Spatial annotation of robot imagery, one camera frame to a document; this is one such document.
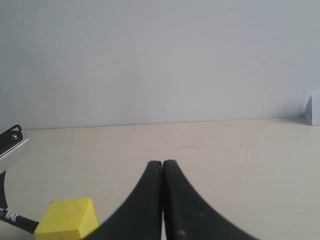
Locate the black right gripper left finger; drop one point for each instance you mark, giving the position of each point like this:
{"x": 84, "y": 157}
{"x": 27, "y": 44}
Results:
{"x": 140, "y": 215}

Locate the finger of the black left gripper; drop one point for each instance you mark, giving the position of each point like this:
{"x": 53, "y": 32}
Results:
{"x": 3, "y": 201}

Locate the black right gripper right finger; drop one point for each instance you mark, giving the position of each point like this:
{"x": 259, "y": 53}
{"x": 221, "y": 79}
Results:
{"x": 187, "y": 216}

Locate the black and white whiteboard marker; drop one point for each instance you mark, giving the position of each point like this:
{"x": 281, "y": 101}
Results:
{"x": 18, "y": 221}

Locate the yellow foam cube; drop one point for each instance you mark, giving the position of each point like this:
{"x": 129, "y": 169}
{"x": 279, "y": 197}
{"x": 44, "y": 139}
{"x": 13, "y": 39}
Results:
{"x": 69, "y": 219}

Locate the white folded paper card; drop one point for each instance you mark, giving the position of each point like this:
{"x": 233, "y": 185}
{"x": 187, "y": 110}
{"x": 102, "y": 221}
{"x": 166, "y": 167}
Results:
{"x": 312, "y": 108}

